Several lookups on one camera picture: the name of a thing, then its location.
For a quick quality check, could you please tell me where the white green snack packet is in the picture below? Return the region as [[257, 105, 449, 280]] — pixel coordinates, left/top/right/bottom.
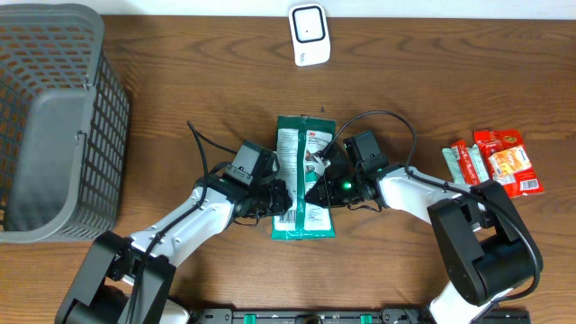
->
[[271, 116, 336, 240]]

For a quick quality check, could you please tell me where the light green snack packet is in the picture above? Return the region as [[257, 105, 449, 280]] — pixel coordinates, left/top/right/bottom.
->
[[442, 144, 490, 184]]

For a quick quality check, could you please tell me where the small red snack packet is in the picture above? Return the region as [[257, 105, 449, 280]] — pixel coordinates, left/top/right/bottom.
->
[[451, 139, 481, 185]]

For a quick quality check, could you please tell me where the small orange snack packet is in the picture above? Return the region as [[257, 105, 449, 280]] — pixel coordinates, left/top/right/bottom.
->
[[488, 145, 532, 178]]

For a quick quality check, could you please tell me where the large red snack bag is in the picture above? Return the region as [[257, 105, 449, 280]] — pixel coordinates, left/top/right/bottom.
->
[[473, 130, 545, 198]]

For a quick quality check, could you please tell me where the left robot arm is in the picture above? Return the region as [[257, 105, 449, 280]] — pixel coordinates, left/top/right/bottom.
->
[[55, 141, 293, 323]]

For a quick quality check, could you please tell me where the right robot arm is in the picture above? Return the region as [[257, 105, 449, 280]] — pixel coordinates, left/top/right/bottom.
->
[[304, 131, 543, 323]]

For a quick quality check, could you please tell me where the white barcode scanner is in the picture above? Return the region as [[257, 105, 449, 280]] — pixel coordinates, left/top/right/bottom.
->
[[288, 4, 331, 67]]

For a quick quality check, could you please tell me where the grey plastic mesh basket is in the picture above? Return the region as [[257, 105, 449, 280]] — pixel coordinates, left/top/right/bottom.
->
[[1, 4, 131, 244]]

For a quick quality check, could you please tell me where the right black cable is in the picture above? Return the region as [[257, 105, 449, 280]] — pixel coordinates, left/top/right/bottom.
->
[[317, 110, 545, 324]]

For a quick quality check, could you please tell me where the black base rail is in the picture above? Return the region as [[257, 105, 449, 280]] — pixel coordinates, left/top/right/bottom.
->
[[188, 307, 532, 324]]

